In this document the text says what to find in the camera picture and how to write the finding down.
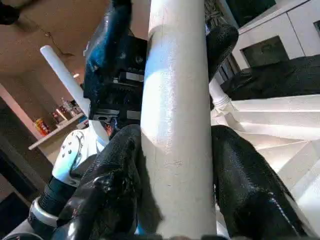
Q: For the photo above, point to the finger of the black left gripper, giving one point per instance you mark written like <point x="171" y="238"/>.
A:
<point x="222" y="42"/>

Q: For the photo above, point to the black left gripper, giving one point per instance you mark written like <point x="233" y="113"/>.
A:
<point x="125" y="100"/>

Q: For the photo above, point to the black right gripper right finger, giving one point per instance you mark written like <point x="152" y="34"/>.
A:
<point x="250" y="195"/>

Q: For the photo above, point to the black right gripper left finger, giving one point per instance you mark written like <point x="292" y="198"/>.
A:
<point x="110" y="187"/>

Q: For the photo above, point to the clear glass bottle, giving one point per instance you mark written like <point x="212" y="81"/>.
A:
<point x="62" y="111"/>

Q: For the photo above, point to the tan wooden counter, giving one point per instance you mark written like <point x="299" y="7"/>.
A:
<point x="50" y="138"/>

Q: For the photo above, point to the white glass-door cabinet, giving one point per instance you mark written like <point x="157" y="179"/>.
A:
<point x="300" y="15"/>

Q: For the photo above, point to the orange snack packet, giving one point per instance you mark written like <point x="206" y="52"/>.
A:
<point x="42" y="125"/>

